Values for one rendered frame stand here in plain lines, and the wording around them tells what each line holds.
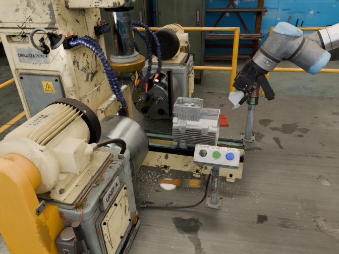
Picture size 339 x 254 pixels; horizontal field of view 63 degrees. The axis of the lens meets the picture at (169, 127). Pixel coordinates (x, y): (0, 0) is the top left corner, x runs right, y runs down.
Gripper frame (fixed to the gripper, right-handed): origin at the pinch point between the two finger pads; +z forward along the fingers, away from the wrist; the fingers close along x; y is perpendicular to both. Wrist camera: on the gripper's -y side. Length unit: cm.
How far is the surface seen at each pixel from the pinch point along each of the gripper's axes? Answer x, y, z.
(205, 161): 23.8, 1.4, 14.3
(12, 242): 75, 39, 30
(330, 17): -527, -143, -35
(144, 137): 19.5, 26.0, 23.6
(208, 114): -2.7, 7.2, 10.7
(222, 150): 20.0, -1.9, 8.8
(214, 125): 1.8, 3.0, 11.2
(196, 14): -312, 65, 44
